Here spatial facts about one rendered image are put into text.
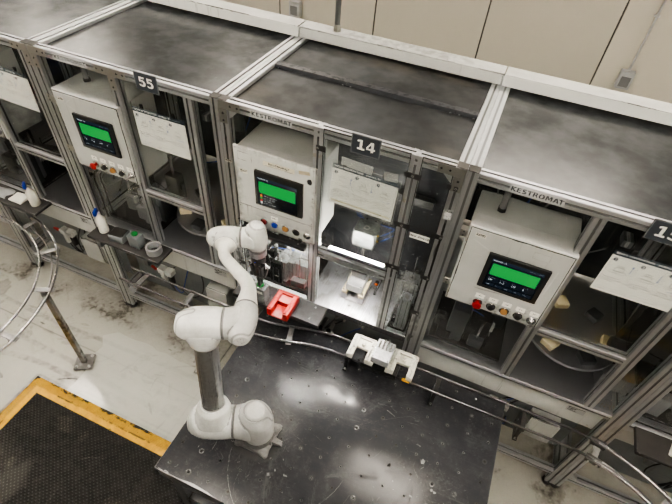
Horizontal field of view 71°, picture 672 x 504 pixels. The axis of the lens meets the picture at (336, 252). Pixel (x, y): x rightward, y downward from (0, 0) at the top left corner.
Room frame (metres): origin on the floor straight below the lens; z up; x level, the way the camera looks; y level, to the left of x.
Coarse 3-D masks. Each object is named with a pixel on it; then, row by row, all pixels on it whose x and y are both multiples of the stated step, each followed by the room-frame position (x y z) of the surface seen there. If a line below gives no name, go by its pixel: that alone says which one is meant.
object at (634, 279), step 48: (480, 192) 1.47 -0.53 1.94; (576, 240) 1.34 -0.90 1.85; (624, 240) 1.30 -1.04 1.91; (576, 288) 1.31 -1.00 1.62; (624, 288) 1.26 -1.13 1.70; (432, 336) 1.47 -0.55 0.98; (480, 336) 1.40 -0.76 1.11; (576, 336) 1.27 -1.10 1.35; (624, 336) 1.22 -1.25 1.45; (624, 384) 1.18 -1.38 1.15
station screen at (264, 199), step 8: (256, 176) 1.74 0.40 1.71; (272, 184) 1.72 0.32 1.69; (280, 184) 1.70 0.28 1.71; (296, 192) 1.68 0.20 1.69; (264, 200) 1.73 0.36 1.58; (272, 200) 1.72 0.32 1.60; (280, 200) 1.70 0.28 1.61; (296, 200) 1.68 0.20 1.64; (280, 208) 1.70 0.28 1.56; (288, 208) 1.69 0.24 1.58; (296, 208) 1.68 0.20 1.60
